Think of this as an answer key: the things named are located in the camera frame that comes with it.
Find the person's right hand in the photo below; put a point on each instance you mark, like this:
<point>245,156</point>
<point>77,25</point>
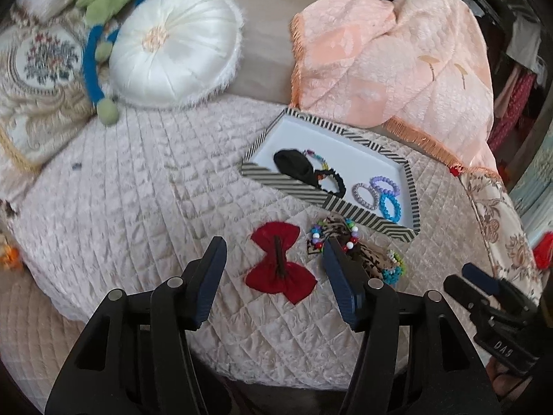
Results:
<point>507,387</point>

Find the leopard print hair bow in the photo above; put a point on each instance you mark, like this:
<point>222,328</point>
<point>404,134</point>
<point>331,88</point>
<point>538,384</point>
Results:
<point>376,259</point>

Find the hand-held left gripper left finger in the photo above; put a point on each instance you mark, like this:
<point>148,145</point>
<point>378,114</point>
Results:
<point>211,281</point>

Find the beige floral bed cover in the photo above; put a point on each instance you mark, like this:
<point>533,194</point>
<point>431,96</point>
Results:
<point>497,224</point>

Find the striped cardboard tray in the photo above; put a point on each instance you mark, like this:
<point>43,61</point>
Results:
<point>302,138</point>

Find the embroidered floral square cushion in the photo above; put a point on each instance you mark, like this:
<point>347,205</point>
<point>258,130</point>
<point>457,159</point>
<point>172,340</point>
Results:
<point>43,65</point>

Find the white round satin cushion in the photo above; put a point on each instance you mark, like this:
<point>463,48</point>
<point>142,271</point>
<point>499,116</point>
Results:
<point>173,52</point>

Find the black scrunchie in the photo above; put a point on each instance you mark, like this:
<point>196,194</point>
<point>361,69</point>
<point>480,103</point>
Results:
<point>291,162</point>

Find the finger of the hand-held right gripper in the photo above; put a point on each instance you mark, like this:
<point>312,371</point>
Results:
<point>481,277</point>
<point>464,296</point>

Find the beige pillow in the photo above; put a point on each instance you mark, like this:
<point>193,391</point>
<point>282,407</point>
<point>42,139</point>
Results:
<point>268,52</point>

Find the red hair bow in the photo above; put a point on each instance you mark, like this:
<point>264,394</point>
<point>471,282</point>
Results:
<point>268,237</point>

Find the orange toy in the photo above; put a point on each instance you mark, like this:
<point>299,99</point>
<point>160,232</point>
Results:
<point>8,255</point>

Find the beige quilted floor mat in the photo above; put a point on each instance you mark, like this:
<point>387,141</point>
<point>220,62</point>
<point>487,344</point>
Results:
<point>26,333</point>

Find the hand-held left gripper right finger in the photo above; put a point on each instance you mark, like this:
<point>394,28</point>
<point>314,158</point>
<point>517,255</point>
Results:
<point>341,285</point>

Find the red pompom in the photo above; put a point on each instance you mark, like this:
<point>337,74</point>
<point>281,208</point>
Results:
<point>454,171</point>

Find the peach fringed blanket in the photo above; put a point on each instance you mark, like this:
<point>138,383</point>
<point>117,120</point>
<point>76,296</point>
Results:
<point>389,73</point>

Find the pale teal patterned cloth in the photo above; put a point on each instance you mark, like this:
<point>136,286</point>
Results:
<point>533,181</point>

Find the rack of hanging clothes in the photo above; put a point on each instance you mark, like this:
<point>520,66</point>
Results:
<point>518,95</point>

